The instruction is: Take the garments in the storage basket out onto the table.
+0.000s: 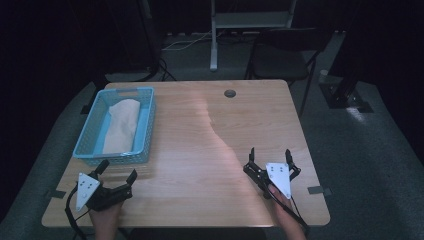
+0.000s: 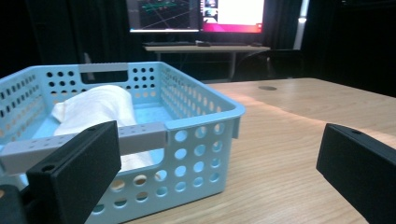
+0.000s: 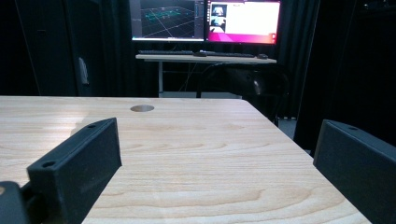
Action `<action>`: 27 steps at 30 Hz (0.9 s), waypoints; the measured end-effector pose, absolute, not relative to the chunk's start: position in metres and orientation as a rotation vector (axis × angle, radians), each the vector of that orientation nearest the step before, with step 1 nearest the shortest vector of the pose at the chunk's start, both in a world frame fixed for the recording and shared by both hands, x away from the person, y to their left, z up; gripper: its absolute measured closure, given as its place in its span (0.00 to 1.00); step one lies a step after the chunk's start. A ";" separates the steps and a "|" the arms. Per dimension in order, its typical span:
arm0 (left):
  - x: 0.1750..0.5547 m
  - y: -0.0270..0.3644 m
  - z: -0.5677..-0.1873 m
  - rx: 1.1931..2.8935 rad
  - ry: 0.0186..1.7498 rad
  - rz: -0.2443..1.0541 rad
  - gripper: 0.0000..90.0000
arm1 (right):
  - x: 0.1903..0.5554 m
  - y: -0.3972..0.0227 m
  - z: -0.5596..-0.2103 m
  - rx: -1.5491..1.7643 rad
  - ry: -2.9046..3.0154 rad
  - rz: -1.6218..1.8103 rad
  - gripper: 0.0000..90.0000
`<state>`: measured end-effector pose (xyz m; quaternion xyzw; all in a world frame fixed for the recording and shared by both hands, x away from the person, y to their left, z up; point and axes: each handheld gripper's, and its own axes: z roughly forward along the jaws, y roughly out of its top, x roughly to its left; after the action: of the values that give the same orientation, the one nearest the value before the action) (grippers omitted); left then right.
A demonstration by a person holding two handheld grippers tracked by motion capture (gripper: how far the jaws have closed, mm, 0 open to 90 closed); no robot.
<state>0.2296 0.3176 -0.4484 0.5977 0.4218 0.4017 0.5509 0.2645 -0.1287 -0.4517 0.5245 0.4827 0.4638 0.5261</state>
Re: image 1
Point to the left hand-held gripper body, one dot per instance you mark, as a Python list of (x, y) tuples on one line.
[(100, 196)]

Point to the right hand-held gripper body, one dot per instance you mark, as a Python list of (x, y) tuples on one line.
[(271, 178)]

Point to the light blue plastic basket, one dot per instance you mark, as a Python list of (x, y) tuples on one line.
[(115, 126)]

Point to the cream cloth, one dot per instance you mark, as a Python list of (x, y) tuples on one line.
[(121, 126)]

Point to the person's left hand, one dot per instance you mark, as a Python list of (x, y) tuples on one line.
[(106, 218)]

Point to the person's right hand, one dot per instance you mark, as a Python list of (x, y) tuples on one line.
[(282, 210)]

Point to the grey tape piece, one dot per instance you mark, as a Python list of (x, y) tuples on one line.
[(319, 190), (56, 194)]

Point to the grey table grommet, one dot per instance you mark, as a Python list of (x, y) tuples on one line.
[(230, 93)]

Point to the black metal stand base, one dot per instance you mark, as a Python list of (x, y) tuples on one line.
[(345, 95)]

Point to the black chair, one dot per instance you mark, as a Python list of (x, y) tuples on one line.
[(283, 56)]

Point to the white metal stand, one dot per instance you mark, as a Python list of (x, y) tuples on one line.
[(248, 23)]

